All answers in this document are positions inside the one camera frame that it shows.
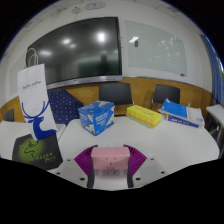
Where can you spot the large black wall display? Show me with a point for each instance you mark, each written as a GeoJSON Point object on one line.
{"type": "Point", "coordinates": [76, 50]}

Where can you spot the pink charger block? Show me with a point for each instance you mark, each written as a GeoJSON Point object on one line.
{"type": "Point", "coordinates": [110, 158]}

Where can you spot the white side table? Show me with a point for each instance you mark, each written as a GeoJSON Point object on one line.
{"type": "Point", "coordinates": [216, 115]}

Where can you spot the black mouse pad green print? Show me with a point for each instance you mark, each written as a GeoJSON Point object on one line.
{"type": "Point", "coordinates": [36, 153]}

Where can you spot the dark grey chair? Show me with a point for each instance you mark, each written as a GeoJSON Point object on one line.
{"type": "Point", "coordinates": [9, 115]}

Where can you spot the white wall clock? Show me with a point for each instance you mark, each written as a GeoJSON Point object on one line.
{"type": "Point", "coordinates": [95, 5]}

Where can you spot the blue dotted chair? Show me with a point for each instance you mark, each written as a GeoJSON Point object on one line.
{"type": "Point", "coordinates": [65, 105]}

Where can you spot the blue tissue box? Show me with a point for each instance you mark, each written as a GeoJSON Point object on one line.
{"type": "Point", "coordinates": [96, 118]}

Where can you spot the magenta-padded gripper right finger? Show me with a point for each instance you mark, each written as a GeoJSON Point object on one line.
{"type": "Point", "coordinates": [137, 160]}

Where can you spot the blue and white paper ream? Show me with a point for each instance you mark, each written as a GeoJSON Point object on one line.
{"type": "Point", "coordinates": [176, 110]}

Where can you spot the blue curtain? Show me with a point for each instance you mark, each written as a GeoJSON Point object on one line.
{"type": "Point", "coordinates": [215, 73]}

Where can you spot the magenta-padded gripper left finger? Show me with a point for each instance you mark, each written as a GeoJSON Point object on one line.
{"type": "Point", "coordinates": [83, 160]}

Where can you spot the large glass whiteboard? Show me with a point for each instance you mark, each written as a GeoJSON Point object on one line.
{"type": "Point", "coordinates": [156, 46]}

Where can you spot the white paper bag blue deer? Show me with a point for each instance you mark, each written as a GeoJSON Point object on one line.
{"type": "Point", "coordinates": [33, 96]}

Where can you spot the yellow box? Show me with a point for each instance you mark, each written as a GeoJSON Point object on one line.
{"type": "Point", "coordinates": [143, 116]}

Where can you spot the black whiteboard eraser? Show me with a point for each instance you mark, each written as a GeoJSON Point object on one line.
{"type": "Point", "coordinates": [136, 43]}

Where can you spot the black office chair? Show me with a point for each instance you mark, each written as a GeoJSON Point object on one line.
{"type": "Point", "coordinates": [115, 92]}
{"type": "Point", "coordinates": [166, 93]}

